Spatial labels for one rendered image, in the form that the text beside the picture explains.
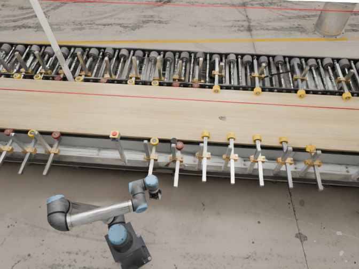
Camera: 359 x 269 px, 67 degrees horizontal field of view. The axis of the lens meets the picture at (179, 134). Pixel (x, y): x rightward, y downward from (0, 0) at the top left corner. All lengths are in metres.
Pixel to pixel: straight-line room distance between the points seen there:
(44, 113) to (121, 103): 0.82
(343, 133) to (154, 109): 1.93
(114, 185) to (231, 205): 1.45
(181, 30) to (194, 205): 3.39
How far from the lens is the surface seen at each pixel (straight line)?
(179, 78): 3.29
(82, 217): 2.04
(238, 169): 2.81
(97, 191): 3.58
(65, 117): 3.12
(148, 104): 2.99
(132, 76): 3.38
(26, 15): 6.71
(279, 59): 3.74
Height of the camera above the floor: 3.17
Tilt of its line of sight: 56 degrees down
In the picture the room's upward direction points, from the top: 1 degrees counter-clockwise
